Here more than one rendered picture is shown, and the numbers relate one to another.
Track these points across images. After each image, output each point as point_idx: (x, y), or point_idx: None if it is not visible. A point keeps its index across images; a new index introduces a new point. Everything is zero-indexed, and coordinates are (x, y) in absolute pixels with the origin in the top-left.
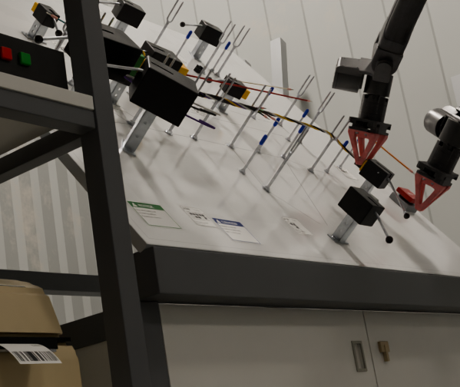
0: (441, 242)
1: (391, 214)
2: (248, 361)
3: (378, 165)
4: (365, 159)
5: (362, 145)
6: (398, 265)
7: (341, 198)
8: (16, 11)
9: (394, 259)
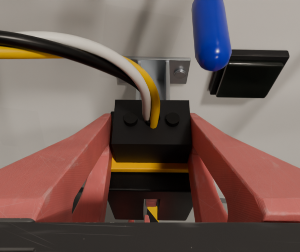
0: None
1: (252, 117)
2: None
3: (129, 206)
4: (168, 155)
5: (211, 173)
6: None
7: (13, 62)
8: None
9: None
